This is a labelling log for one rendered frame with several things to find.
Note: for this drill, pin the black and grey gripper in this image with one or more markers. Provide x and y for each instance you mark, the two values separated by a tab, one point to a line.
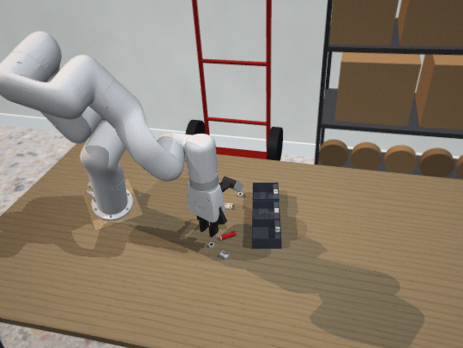
207	206

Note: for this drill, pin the dark grey rack of three bins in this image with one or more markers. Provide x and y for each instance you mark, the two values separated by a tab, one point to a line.
266	214

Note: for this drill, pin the red battery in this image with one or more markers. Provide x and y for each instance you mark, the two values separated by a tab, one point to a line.
227	235

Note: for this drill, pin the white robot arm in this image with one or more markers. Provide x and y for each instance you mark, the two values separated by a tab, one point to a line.
78	97

